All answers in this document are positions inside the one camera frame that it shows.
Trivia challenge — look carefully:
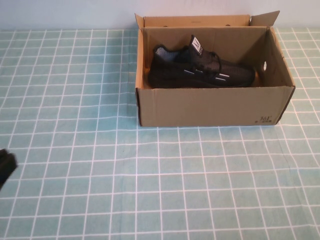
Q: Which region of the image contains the brown cardboard shoe box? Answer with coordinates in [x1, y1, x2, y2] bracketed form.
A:
[134, 10, 296, 128]

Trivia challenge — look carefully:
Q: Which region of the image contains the green white checkered tablecloth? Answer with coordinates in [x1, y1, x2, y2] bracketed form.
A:
[0, 26, 320, 240]

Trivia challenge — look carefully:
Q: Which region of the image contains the black knit sneaker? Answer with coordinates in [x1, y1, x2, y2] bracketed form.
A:
[147, 34, 256, 89]

